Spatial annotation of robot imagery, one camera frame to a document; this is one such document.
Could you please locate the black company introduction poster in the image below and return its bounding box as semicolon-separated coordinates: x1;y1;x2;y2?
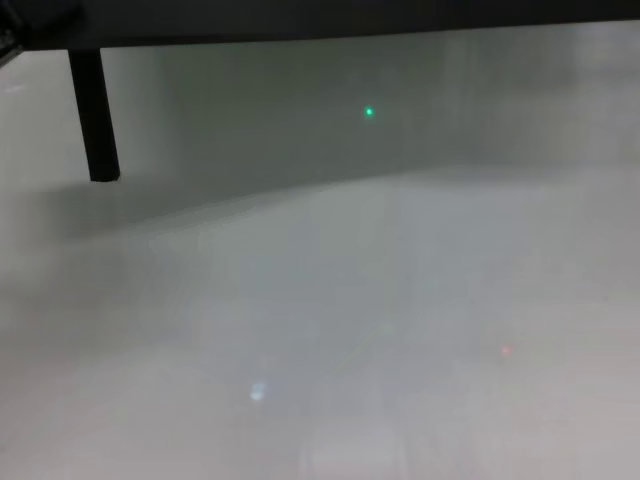
9;0;640;52

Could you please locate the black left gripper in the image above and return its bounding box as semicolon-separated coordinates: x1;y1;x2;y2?
0;0;24;55

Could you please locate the black tape frame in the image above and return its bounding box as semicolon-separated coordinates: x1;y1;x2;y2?
67;47;122;184

